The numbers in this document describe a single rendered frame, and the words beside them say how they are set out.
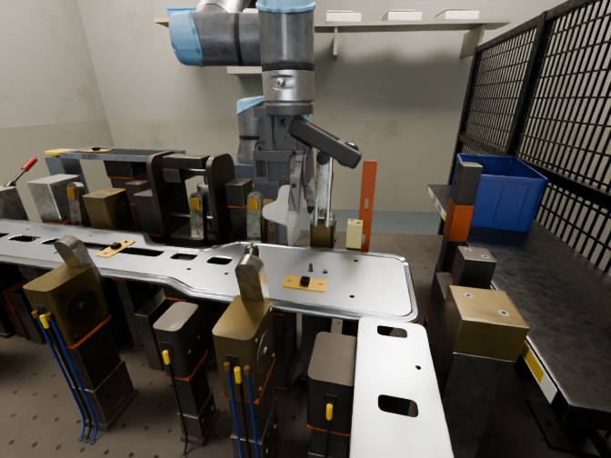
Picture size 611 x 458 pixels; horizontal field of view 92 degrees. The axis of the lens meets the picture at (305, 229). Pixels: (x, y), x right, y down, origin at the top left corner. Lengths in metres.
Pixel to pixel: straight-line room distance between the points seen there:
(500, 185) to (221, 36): 0.66
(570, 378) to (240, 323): 0.40
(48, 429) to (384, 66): 3.64
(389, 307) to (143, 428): 0.56
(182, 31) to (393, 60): 3.29
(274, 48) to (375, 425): 0.46
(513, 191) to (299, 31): 0.60
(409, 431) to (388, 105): 3.52
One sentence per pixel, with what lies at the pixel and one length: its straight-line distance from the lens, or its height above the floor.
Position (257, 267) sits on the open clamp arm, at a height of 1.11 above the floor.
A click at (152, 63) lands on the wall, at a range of 4.25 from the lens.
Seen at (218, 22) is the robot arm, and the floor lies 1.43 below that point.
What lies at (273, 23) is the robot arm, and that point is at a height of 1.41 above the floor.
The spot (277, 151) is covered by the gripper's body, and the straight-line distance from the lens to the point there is 0.45.
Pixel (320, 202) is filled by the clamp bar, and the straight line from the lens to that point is 0.70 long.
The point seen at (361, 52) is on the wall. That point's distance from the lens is 3.72.
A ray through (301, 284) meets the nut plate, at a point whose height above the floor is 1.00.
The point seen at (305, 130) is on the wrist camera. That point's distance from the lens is 0.45.
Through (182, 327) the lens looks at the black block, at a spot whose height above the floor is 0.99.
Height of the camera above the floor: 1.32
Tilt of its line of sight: 24 degrees down
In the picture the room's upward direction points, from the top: straight up
